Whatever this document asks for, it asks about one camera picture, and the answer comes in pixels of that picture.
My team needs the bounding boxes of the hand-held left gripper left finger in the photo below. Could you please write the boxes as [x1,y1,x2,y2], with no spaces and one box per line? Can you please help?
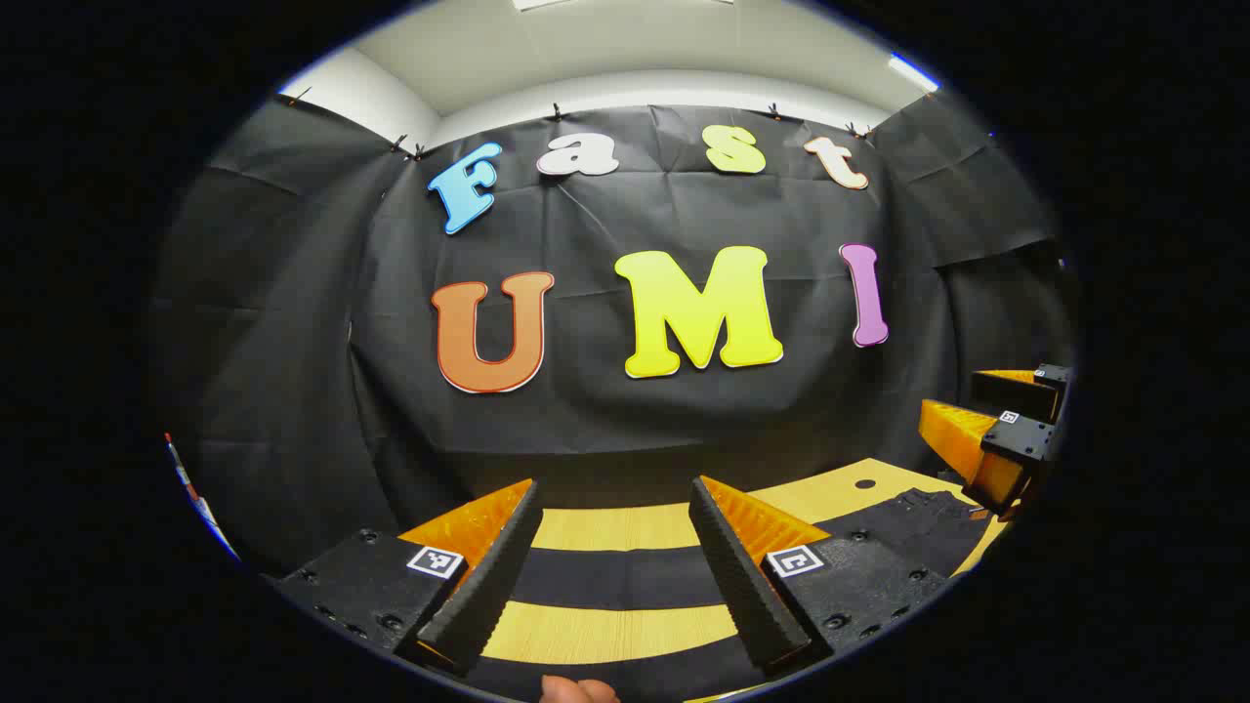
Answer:
[273,478,545,679]

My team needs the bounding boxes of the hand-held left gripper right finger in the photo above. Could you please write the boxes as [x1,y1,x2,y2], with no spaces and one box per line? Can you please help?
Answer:
[688,476,950,678]

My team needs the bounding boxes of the dark grey jeans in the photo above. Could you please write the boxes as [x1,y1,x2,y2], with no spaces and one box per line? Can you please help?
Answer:
[469,488,997,703]

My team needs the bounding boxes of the ceiling light panel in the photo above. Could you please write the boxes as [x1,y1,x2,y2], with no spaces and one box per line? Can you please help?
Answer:
[887,53,941,95]

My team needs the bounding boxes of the black backdrop cloth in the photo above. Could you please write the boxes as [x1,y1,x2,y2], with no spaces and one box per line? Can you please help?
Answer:
[151,93,1080,577]

